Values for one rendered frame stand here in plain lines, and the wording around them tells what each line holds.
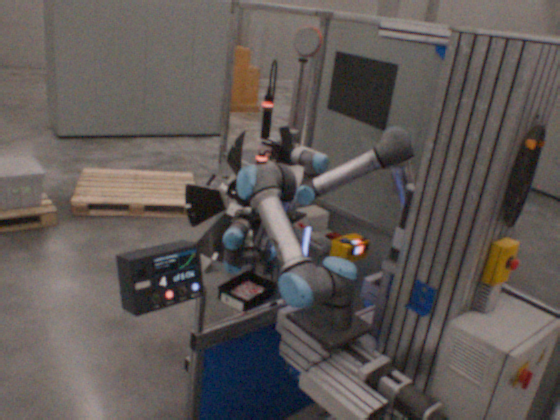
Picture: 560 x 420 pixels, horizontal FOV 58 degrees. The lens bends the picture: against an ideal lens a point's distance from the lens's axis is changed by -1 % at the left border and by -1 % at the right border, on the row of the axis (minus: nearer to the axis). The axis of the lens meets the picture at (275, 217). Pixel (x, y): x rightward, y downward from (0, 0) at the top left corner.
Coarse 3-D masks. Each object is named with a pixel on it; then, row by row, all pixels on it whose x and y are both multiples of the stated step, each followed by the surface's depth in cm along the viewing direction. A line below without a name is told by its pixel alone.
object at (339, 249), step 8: (336, 240) 236; (352, 240) 238; (368, 240) 240; (336, 248) 236; (344, 248) 232; (352, 248) 233; (336, 256) 237; (344, 256) 233; (352, 256) 235; (360, 256) 239
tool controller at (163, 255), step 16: (128, 256) 162; (144, 256) 161; (160, 256) 165; (176, 256) 169; (192, 256) 173; (128, 272) 160; (144, 272) 160; (160, 272) 165; (176, 272) 169; (192, 272) 173; (128, 288) 162; (144, 288) 162; (176, 288) 170; (128, 304) 164; (144, 304) 163; (160, 304) 167
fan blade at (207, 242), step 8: (224, 216) 240; (232, 216) 241; (216, 224) 239; (224, 224) 239; (208, 232) 238; (216, 232) 238; (224, 232) 238; (200, 240) 238; (208, 240) 237; (216, 240) 237; (200, 248) 236; (208, 248) 236; (216, 248) 236; (224, 248) 236; (208, 256) 235
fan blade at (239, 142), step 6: (240, 138) 260; (240, 144) 257; (234, 150) 263; (240, 150) 255; (228, 156) 271; (234, 156) 262; (240, 156) 253; (228, 162) 271; (234, 162) 262; (240, 162) 252; (234, 168) 262; (240, 168) 251
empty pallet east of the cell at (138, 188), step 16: (80, 176) 542; (96, 176) 547; (112, 176) 552; (128, 176) 558; (144, 176) 564; (160, 176) 570; (176, 176) 578; (192, 176) 583; (80, 192) 499; (96, 192) 504; (112, 192) 509; (128, 192) 516; (144, 192) 521; (160, 192) 525; (176, 192) 530; (80, 208) 482; (144, 208) 496
